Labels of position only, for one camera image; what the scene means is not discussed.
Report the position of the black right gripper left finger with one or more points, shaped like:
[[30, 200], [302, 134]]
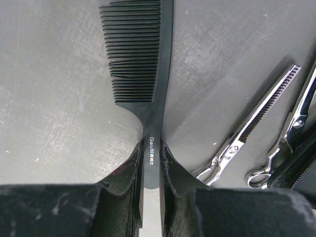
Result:
[[111, 207]]

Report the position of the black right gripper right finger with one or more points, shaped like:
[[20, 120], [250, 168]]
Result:
[[189, 208]]

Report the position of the silver straight scissors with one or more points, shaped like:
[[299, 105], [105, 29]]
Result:
[[287, 141]]

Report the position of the black zip tool case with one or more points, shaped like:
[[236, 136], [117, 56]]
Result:
[[288, 174]]

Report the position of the black handled comb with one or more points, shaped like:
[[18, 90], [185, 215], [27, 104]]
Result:
[[138, 36]]

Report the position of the silver thinning scissors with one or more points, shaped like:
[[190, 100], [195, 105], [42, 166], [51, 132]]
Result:
[[214, 167]]

